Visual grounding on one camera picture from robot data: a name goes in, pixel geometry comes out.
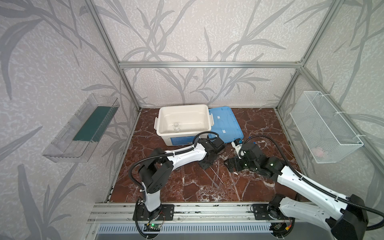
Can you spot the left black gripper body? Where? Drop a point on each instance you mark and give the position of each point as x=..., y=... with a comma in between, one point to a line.
x=207, y=160

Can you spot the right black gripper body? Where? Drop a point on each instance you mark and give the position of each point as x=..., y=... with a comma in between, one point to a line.
x=235, y=163

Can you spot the blue plastic bin lid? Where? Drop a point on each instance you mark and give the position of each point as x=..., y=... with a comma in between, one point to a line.
x=226, y=124

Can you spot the white plastic storage bin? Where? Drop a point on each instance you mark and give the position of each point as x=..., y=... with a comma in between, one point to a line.
x=193, y=119

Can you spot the clear small plastic beaker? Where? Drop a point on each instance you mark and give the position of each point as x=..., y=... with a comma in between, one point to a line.
x=176, y=127

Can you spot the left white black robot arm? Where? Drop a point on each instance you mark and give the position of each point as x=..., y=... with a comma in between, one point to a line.
x=151, y=174

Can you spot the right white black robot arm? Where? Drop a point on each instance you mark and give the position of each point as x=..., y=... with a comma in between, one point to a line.
x=346, y=218

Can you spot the glass stirring rod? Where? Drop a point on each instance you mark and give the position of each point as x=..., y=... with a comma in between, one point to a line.
x=217, y=175

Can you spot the green circuit board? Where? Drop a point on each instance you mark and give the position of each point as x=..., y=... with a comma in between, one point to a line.
x=152, y=227

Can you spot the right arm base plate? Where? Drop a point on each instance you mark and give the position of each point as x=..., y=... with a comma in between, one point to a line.
x=260, y=212

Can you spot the white wire mesh basket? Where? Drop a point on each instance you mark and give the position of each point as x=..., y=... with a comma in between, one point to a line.
x=322, y=125

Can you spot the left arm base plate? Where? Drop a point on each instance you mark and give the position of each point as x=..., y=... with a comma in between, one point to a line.
x=164, y=212

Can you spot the clear wall shelf green mat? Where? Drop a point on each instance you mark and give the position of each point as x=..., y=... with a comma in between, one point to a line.
x=79, y=138

